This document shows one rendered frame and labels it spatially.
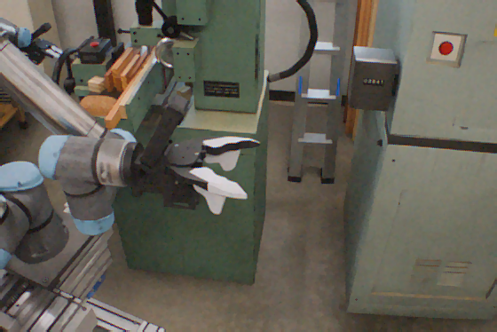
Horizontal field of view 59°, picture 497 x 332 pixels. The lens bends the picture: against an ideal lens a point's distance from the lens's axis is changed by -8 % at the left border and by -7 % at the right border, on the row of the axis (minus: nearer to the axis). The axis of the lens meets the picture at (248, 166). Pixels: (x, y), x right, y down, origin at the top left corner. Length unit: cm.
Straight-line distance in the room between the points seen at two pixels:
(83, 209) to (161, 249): 123
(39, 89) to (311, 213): 175
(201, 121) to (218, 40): 28
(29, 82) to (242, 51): 80
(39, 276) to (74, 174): 46
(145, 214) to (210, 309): 49
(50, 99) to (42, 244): 42
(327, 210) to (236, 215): 75
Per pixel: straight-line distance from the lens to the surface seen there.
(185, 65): 147
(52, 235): 119
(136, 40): 167
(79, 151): 77
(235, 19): 147
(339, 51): 224
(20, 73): 90
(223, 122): 158
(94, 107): 151
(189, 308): 204
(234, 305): 203
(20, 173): 111
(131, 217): 194
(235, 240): 189
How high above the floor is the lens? 169
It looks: 39 degrees down
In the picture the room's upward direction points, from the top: straight up
